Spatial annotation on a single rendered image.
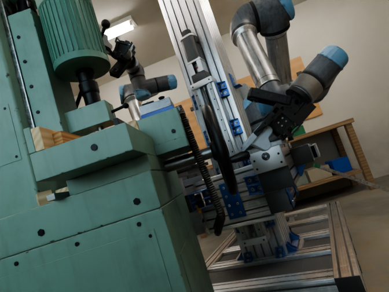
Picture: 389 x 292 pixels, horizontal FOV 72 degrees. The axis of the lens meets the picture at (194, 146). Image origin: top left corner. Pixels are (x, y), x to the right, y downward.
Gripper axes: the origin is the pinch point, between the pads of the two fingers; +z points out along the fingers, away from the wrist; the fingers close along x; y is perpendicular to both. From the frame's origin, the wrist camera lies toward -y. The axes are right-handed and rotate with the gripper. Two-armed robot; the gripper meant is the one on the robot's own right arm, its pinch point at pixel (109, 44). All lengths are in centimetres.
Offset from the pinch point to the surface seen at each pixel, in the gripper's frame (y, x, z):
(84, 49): -10.5, 4.0, 19.8
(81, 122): -31.6, 9.4, 15.8
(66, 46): -11.7, -0.8, 21.1
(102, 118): -28.2, 15.3, 15.8
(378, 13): 252, 195, -274
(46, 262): -64, 24, 34
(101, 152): -36, 31, 43
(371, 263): -50, 152, -66
